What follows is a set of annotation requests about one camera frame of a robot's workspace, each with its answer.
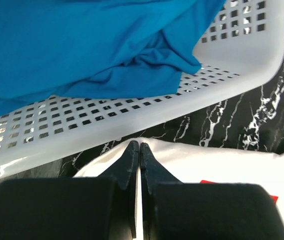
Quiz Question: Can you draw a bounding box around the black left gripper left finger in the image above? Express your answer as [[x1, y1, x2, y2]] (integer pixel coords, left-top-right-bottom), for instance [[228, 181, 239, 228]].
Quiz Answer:
[[0, 141, 139, 240]]

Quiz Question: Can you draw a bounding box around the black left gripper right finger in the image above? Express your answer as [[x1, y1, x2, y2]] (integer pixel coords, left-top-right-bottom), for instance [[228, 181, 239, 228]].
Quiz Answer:
[[140, 143, 284, 240]]

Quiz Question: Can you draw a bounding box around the white Coca-Cola t-shirt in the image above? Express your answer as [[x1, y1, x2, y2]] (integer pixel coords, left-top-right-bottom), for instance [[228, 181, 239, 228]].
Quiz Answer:
[[73, 136, 284, 240]]

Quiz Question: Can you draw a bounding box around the blue t-shirt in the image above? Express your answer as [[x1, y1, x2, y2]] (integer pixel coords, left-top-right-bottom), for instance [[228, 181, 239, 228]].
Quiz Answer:
[[0, 0, 224, 116]]

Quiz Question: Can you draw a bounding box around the white plastic basket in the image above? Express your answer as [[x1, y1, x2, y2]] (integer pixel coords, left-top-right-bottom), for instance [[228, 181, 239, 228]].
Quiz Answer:
[[0, 0, 284, 178]]

